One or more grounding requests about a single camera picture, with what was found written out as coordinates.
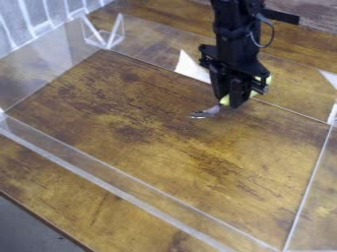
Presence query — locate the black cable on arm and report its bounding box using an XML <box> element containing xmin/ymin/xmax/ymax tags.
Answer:
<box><xmin>248</xmin><ymin>13</ymin><xmax>277</xmax><ymax>49</ymax></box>

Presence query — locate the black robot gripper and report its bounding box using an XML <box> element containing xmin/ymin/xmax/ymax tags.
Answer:
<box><xmin>200</xmin><ymin>29</ymin><xmax>270</xmax><ymax>108</ymax></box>

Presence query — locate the black bar in background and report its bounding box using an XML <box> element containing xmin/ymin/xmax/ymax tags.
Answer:
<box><xmin>264</xmin><ymin>9</ymin><xmax>300</xmax><ymax>25</ymax></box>

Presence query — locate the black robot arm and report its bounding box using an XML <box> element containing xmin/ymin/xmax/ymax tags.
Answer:
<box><xmin>200</xmin><ymin>0</ymin><xmax>272</xmax><ymax>108</ymax></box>

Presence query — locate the green handled metal spoon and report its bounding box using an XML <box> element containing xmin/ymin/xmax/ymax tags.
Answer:
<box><xmin>189</xmin><ymin>74</ymin><xmax>274</xmax><ymax>120</ymax></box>

